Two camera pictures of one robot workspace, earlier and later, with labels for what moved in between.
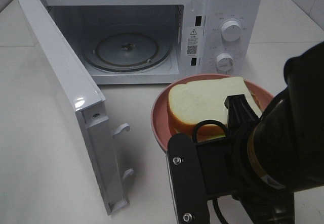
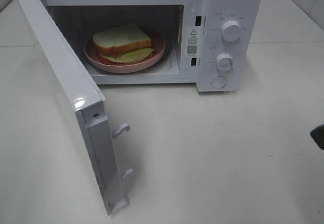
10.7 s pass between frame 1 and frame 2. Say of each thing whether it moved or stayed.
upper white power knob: stayed
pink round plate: moved
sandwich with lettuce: moved
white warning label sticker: stayed
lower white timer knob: stayed
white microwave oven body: stayed
